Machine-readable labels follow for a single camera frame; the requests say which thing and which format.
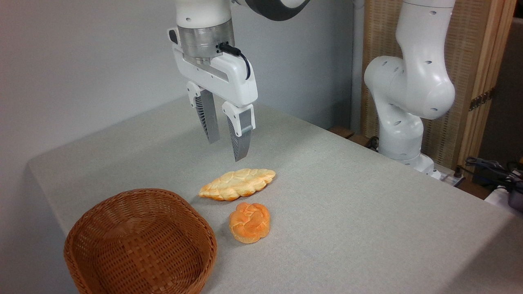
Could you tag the round braided bread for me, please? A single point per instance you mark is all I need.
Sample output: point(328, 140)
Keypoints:
point(250, 222)

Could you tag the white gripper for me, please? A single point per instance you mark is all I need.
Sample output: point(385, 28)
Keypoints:
point(229, 77)

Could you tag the grey tablecloth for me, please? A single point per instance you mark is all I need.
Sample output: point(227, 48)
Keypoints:
point(347, 228)

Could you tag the brown wicker basket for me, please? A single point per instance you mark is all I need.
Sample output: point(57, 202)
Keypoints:
point(139, 245)

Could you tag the brown wooden block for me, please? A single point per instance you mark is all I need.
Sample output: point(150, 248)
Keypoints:
point(341, 132)

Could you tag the long braided bread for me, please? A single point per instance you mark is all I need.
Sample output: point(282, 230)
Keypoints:
point(239, 184)

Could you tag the wooden folding screen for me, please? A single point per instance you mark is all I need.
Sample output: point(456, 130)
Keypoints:
point(470, 41)

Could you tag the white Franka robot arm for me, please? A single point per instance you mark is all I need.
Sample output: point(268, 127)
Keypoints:
point(408, 81)

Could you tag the metal screen hinge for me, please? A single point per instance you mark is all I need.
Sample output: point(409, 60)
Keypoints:
point(481, 100)

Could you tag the white power strip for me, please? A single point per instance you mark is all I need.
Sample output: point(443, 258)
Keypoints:
point(451, 179)

